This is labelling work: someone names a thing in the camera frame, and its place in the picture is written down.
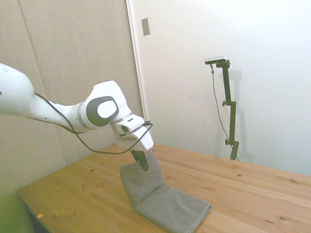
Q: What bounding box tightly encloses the grey stereo camera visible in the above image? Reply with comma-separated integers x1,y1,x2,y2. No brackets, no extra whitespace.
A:
205,55,229,66

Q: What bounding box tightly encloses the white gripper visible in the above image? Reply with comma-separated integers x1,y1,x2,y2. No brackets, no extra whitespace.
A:
114,126,155,172

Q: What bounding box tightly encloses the black camera stand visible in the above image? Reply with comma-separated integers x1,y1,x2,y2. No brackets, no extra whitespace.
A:
215,60,240,161

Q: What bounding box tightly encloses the grey towel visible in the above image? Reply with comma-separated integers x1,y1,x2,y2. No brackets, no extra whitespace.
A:
120,150,212,233

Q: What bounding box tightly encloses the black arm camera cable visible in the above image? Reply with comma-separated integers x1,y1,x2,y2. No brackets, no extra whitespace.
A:
34,92,155,155

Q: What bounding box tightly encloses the grey wall plate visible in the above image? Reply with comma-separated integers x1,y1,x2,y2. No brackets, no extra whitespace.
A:
141,17,151,37

